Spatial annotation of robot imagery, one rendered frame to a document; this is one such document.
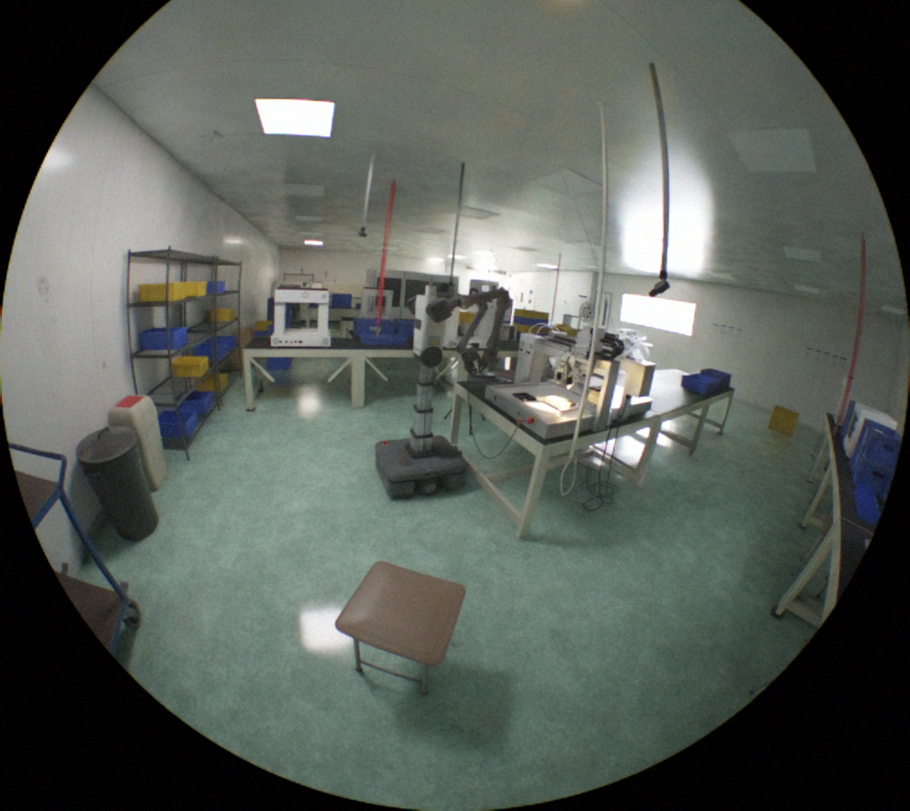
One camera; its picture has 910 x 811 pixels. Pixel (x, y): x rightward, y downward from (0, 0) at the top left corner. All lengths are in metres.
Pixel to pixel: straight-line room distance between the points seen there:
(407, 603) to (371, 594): 0.14
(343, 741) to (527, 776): 0.69
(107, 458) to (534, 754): 2.41
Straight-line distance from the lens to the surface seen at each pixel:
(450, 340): 4.08
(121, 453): 2.13
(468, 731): 1.56
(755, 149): 2.53
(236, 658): 1.77
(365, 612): 1.22
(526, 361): 2.70
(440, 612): 1.23
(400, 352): 3.85
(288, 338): 3.74
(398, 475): 2.27
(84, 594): 2.04
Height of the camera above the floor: 1.53
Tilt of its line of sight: 12 degrees down
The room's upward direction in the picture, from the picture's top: 6 degrees clockwise
